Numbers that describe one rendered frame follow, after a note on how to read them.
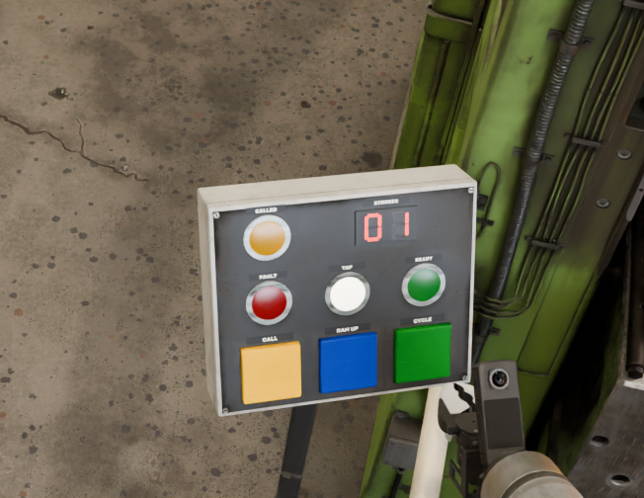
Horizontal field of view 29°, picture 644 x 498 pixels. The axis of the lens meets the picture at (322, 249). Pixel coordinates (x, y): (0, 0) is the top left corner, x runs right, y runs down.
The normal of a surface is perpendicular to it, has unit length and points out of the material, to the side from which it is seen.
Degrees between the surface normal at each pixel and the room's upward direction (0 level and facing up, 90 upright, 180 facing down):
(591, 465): 90
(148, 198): 0
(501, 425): 32
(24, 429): 0
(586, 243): 90
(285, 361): 60
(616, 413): 90
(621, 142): 90
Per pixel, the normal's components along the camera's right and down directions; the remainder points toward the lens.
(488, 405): 0.18, -0.13
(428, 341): 0.25, 0.34
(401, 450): -0.20, 0.74
